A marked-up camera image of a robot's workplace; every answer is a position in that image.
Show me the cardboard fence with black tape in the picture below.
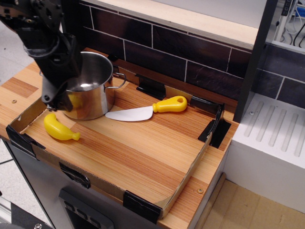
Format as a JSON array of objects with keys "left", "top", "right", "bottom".
[{"left": 0, "top": 63, "right": 238, "bottom": 229}]

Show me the dark oven control panel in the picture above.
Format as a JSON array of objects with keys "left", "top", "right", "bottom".
[{"left": 58, "top": 187, "right": 115, "bottom": 229}]

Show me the black vertical post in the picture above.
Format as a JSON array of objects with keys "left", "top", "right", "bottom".
[{"left": 234, "top": 0, "right": 280, "bottom": 123}]

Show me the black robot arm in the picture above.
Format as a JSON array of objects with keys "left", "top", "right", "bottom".
[{"left": 0, "top": 0, "right": 82, "bottom": 111}]

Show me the white drainboard sink unit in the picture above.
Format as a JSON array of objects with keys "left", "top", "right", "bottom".
[{"left": 224, "top": 94, "right": 305, "bottom": 212}]

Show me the black caster wheel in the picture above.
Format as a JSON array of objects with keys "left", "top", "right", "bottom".
[{"left": 5, "top": 0, "right": 24, "bottom": 18}]

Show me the white cables bundle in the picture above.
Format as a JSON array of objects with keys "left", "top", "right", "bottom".
[{"left": 274, "top": 0, "right": 305, "bottom": 47}]

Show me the yellow toy banana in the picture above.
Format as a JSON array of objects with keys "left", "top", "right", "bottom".
[{"left": 43, "top": 114, "right": 81, "bottom": 141}]

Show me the yellow handled toy knife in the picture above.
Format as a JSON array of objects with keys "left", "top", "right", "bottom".
[{"left": 105, "top": 96, "right": 187, "bottom": 122}]

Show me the stainless steel pot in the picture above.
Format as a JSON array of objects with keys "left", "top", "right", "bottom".
[{"left": 39, "top": 51, "right": 127, "bottom": 121}]

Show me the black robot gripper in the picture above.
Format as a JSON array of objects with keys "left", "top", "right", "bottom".
[{"left": 26, "top": 33, "right": 82, "bottom": 112}]

